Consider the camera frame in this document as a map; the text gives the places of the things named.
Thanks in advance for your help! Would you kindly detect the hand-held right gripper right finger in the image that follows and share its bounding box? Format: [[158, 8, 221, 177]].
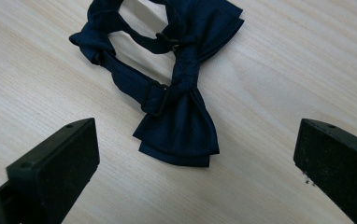
[[293, 118, 357, 224]]

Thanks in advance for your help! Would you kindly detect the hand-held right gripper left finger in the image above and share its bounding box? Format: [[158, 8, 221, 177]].
[[0, 117, 101, 224]]

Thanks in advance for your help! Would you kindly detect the navy blue bow tie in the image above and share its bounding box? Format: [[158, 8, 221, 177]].
[[68, 0, 246, 168]]

